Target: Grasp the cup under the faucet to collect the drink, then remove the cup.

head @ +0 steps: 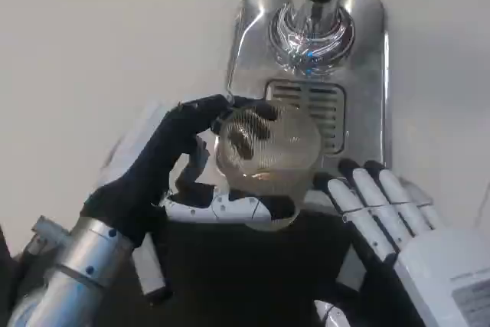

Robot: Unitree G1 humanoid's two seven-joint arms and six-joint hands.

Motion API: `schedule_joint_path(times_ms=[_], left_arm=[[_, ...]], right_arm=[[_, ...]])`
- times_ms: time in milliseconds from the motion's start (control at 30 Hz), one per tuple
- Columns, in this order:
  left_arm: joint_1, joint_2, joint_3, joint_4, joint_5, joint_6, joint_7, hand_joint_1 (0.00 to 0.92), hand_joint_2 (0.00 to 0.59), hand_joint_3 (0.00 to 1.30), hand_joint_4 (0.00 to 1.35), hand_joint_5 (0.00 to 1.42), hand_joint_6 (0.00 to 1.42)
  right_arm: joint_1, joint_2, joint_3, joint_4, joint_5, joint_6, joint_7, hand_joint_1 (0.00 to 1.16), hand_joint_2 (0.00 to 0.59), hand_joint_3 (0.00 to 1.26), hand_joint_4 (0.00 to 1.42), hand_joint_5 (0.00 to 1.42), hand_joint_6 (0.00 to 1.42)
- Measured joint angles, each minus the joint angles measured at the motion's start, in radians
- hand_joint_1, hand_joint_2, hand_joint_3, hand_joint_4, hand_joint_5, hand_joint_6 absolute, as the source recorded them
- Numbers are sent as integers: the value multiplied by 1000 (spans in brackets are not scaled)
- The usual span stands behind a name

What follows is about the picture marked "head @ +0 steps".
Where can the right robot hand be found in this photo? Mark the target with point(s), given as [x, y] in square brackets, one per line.
[432, 265]

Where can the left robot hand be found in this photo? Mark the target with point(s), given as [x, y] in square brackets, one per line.
[153, 174]

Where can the clear ribbed glass cup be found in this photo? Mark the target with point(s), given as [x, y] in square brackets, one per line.
[268, 158]

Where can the silver left robot forearm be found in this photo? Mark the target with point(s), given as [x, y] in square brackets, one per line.
[69, 265]

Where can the slotted steel tray grid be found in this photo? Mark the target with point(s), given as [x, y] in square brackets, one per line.
[325, 112]

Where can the steel drip tray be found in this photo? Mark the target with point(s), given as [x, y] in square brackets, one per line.
[365, 74]

